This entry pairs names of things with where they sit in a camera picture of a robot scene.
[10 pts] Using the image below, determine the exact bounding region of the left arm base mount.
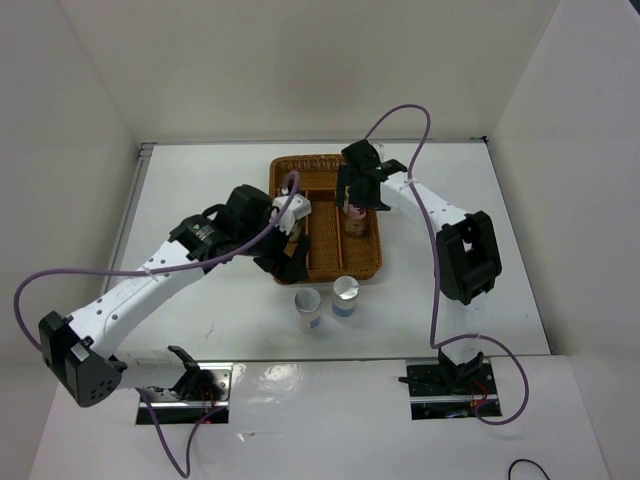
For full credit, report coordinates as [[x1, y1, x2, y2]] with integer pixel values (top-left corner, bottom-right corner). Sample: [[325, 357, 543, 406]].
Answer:
[[143, 362, 233, 425]]

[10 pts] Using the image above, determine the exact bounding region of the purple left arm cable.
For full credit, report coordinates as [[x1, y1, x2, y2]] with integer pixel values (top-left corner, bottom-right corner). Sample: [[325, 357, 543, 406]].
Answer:
[[13, 169, 301, 479]]

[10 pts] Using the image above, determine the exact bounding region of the orange wicker divided basket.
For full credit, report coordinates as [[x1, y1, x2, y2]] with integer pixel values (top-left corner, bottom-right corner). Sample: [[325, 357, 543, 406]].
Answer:
[[269, 154, 382, 283]]

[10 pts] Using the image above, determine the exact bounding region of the white-lid blue-label shaker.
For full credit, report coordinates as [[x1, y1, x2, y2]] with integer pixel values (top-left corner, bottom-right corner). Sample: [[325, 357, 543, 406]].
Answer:
[[294, 288, 322, 333]]

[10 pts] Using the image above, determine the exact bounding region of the black cable on floor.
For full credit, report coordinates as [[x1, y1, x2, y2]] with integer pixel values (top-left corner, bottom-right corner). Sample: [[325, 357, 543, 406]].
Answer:
[[508, 458, 551, 480]]

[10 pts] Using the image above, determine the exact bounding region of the pink-lid spice bottle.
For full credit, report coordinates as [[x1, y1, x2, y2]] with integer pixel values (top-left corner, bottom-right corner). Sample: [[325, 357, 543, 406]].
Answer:
[[345, 201, 367, 221]]

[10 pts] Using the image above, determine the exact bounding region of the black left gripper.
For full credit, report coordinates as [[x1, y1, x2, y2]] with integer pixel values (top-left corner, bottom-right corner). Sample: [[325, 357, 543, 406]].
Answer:
[[238, 210, 311, 285]]

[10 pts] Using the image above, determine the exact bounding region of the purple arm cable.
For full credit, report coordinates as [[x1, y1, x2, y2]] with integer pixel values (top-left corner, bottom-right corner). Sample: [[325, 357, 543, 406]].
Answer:
[[13, 169, 301, 479], [364, 104, 530, 425]]

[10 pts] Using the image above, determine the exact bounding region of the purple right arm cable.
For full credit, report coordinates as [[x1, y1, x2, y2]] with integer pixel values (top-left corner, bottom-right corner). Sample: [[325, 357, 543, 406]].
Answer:
[[364, 104, 530, 425]]

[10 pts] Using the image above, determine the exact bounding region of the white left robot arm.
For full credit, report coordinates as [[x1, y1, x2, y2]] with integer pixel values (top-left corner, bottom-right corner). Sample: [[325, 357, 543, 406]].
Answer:
[[38, 185, 312, 408]]

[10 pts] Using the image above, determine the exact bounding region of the yellow-lid spice bottle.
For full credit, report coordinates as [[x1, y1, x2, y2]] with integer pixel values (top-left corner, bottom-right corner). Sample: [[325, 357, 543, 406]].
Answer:
[[344, 216, 367, 237]]

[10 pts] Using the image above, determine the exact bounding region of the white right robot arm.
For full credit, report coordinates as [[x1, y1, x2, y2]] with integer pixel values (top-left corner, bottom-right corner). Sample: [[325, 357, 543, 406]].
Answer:
[[336, 140, 502, 393]]

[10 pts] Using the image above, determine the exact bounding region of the small black-lid spice jar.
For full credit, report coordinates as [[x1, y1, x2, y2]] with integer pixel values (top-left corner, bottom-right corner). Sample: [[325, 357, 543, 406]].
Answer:
[[289, 219, 304, 243]]

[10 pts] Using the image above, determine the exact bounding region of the silver-lid blue-label shaker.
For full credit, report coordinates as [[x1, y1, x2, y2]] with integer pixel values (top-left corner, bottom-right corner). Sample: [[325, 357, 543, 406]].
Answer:
[[331, 276, 360, 321]]

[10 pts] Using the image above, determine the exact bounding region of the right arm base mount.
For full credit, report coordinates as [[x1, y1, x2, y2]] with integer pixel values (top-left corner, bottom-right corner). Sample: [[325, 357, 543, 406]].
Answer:
[[398, 361, 502, 421]]

